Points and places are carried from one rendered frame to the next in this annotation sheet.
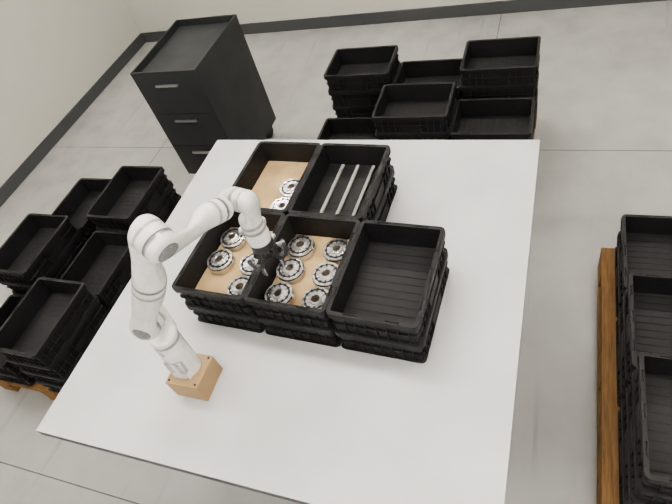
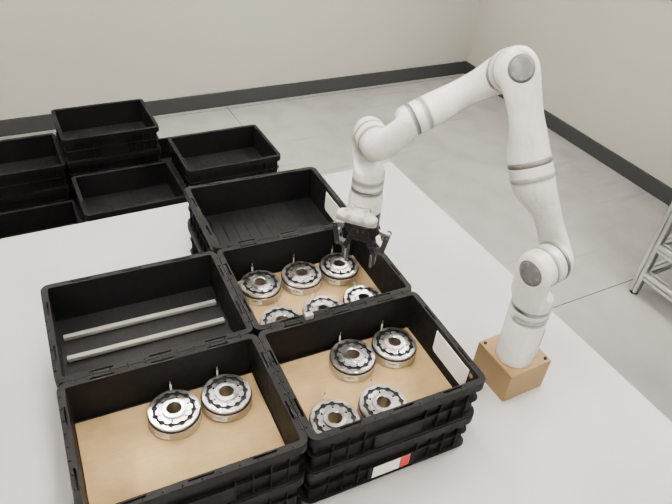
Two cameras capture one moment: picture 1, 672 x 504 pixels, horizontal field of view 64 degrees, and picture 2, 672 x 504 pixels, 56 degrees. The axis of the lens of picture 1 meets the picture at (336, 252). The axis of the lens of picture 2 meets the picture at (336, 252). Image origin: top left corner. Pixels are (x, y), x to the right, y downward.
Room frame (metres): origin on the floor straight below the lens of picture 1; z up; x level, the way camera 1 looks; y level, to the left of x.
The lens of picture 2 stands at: (2.27, 0.68, 1.90)
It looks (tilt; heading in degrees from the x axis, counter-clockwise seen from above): 38 degrees down; 207
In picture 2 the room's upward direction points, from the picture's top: 6 degrees clockwise
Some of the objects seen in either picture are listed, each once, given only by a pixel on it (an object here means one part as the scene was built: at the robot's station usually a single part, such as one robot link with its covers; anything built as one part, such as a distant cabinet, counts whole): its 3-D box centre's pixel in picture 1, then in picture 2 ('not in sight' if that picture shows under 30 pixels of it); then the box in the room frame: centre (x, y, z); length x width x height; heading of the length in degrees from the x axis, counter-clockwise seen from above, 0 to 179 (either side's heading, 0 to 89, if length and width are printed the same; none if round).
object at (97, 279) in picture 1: (113, 280); not in sight; (2.16, 1.18, 0.31); 0.40 x 0.30 x 0.34; 148
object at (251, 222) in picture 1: (248, 211); (369, 154); (1.20, 0.20, 1.25); 0.09 x 0.07 x 0.15; 46
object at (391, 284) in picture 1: (390, 280); (269, 221); (1.08, -0.13, 0.87); 0.40 x 0.30 x 0.11; 146
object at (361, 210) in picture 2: (254, 229); (363, 200); (1.22, 0.21, 1.16); 0.11 x 0.09 x 0.06; 11
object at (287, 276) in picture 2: (326, 273); (301, 274); (1.21, 0.06, 0.86); 0.10 x 0.10 x 0.01
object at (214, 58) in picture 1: (213, 106); not in sight; (3.26, 0.42, 0.45); 0.62 x 0.45 x 0.90; 148
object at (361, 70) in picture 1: (367, 92); not in sight; (2.91, -0.53, 0.37); 0.40 x 0.30 x 0.45; 58
